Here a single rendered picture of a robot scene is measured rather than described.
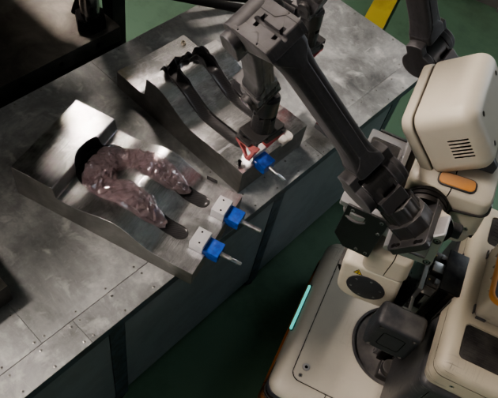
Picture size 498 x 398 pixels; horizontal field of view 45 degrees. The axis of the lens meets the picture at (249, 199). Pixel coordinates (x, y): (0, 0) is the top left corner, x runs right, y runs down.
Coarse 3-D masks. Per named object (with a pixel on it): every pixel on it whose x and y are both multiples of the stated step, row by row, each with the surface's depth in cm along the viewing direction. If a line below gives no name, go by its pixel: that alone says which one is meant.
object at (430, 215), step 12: (408, 192) 114; (408, 204) 112; (420, 204) 114; (384, 216) 115; (396, 216) 113; (408, 216) 112; (420, 216) 112; (432, 216) 115; (396, 228) 114; (408, 228) 112; (420, 228) 113; (432, 228) 113; (396, 240) 117; (408, 240) 114; (420, 240) 113; (396, 252) 116; (408, 252) 114
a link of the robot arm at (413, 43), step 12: (408, 0) 127; (420, 0) 125; (432, 0) 126; (408, 12) 130; (420, 12) 127; (432, 12) 128; (420, 24) 130; (432, 24) 130; (444, 24) 135; (420, 36) 132; (432, 36) 132; (444, 36) 136; (408, 48) 134; (420, 48) 132; (408, 60) 138; (420, 60) 135; (432, 60) 134; (420, 72) 138
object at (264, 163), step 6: (264, 150) 158; (258, 156) 157; (264, 156) 157; (270, 156) 157; (252, 162) 157; (258, 162) 156; (264, 162) 156; (270, 162) 156; (258, 168) 157; (264, 168) 155; (270, 168) 156; (276, 174) 156; (282, 180) 155
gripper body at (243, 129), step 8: (256, 120) 144; (264, 120) 143; (272, 120) 144; (240, 128) 147; (248, 128) 148; (256, 128) 146; (264, 128) 145; (272, 128) 146; (280, 128) 149; (248, 136) 146; (256, 136) 146; (264, 136) 147; (256, 144) 145
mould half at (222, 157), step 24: (168, 48) 181; (192, 48) 182; (216, 48) 173; (120, 72) 172; (144, 72) 174; (192, 72) 166; (144, 96) 169; (168, 96) 161; (216, 96) 168; (168, 120) 167; (192, 120) 163; (240, 120) 165; (288, 120) 167; (192, 144) 165; (216, 144) 159; (288, 144) 166; (216, 168) 163; (240, 168) 155
